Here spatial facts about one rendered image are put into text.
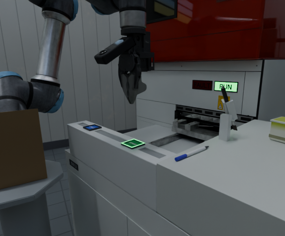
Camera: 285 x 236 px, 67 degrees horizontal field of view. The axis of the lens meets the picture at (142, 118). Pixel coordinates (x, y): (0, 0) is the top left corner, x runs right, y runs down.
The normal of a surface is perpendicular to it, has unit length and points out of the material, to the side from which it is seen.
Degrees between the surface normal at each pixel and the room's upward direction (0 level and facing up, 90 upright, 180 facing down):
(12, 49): 90
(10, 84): 47
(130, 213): 90
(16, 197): 0
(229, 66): 90
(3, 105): 27
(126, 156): 90
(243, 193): 0
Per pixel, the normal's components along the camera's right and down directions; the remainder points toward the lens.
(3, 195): -0.02, -0.97
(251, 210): -0.74, 0.18
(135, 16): 0.24, 0.24
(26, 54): 0.45, 0.21
